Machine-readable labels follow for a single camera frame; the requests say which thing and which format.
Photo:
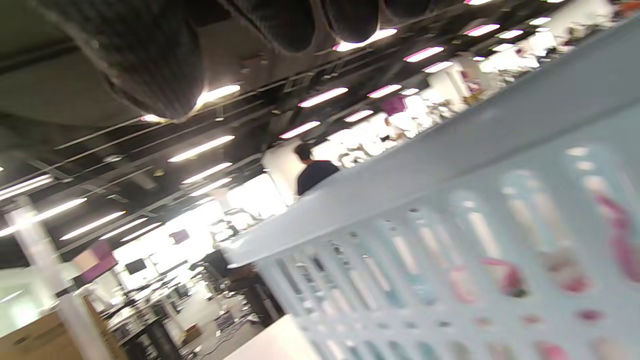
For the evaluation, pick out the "person's right hand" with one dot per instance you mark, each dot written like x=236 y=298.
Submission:
x=150 y=60

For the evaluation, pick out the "brown cardboard box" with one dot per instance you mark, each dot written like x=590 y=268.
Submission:
x=30 y=340

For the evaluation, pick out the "light blue plastic basket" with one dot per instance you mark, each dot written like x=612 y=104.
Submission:
x=450 y=150

